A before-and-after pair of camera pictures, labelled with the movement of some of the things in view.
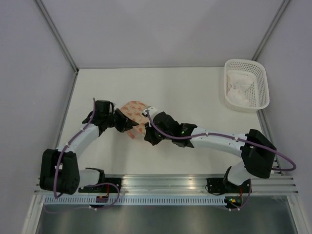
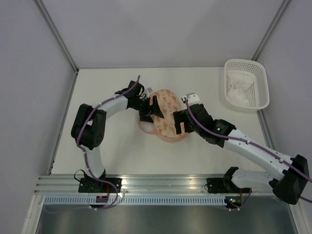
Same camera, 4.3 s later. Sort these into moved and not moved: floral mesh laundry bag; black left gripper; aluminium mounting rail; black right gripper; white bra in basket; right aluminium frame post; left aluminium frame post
Moved: floral mesh laundry bag; black left gripper; black right gripper
Not moved: white bra in basket; aluminium mounting rail; right aluminium frame post; left aluminium frame post
